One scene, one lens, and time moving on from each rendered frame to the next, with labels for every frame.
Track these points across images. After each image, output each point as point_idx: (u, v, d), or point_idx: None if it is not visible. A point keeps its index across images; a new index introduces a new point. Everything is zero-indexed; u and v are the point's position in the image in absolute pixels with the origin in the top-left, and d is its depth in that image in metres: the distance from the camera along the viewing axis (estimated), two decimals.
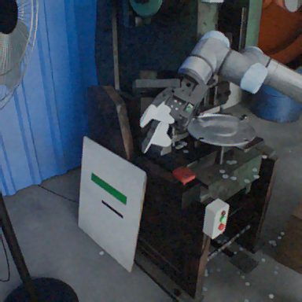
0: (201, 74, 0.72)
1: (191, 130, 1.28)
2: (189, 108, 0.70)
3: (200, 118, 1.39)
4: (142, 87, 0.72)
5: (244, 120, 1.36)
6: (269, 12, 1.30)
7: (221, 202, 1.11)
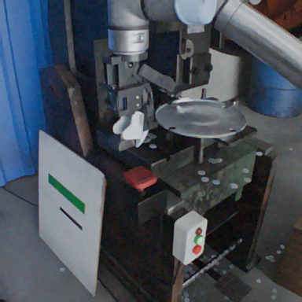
0: None
1: (160, 117, 0.97)
2: (108, 92, 0.61)
3: (175, 104, 1.07)
4: (155, 85, 0.68)
5: (233, 106, 1.05)
6: None
7: (197, 215, 0.80)
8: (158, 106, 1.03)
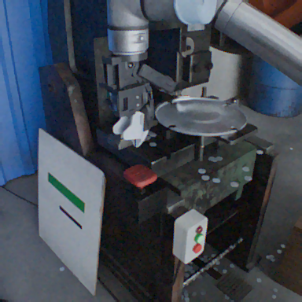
0: (109, 46, 0.58)
1: (160, 116, 0.97)
2: (108, 92, 0.61)
3: (175, 102, 1.07)
4: (154, 84, 0.68)
5: (233, 104, 1.04)
6: None
7: (197, 214, 0.80)
8: (158, 104, 1.02)
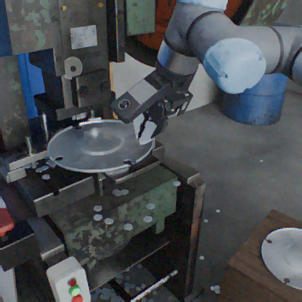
0: (197, 68, 0.55)
1: (54, 145, 0.84)
2: None
3: (82, 126, 0.95)
4: (136, 117, 0.57)
5: (145, 128, 0.92)
6: None
7: (72, 263, 0.68)
8: (58, 130, 0.90)
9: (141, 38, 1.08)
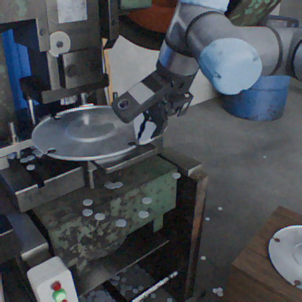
0: (197, 69, 0.55)
1: (38, 138, 0.72)
2: None
3: (60, 116, 0.84)
4: (135, 117, 0.57)
5: None
6: None
7: (57, 264, 0.59)
8: (46, 117, 0.81)
9: None
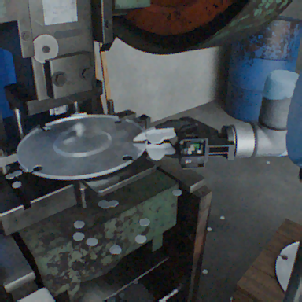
0: (237, 133, 0.64)
1: (24, 152, 0.65)
2: (197, 143, 0.63)
3: (49, 127, 0.76)
4: (185, 119, 0.73)
5: (142, 124, 0.76)
6: None
7: (43, 298, 0.51)
8: (34, 128, 0.73)
9: None
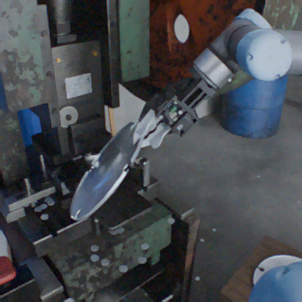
0: (199, 66, 0.57)
1: (76, 201, 0.79)
2: (172, 107, 0.59)
3: (94, 164, 0.88)
4: (164, 90, 0.70)
5: (141, 167, 0.95)
6: None
7: None
8: (56, 170, 0.92)
9: None
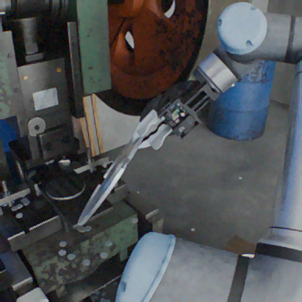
0: (204, 70, 0.57)
1: (86, 211, 0.79)
2: (174, 108, 0.59)
3: (106, 176, 0.88)
4: (167, 91, 0.70)
5: (107, 171, 1.03)
6: None
7: (38, 294, 0.79)
8: (31, 173, 1.01)
9: None
